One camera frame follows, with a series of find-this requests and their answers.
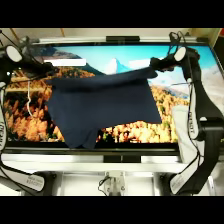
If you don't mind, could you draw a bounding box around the black cable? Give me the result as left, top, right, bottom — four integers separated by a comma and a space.
97, 175, 112, 197

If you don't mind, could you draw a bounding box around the thin pale cable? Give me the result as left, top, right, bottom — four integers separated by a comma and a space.
25, 79, 35, 118

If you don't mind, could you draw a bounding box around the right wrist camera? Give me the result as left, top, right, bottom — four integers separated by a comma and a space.
168, 31, 184, 56

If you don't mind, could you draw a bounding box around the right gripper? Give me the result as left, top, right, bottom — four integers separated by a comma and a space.
149, 56, 176, 73

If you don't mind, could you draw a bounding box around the dark blue T-shirt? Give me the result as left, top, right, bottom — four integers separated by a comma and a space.
44, 67, 164, 150

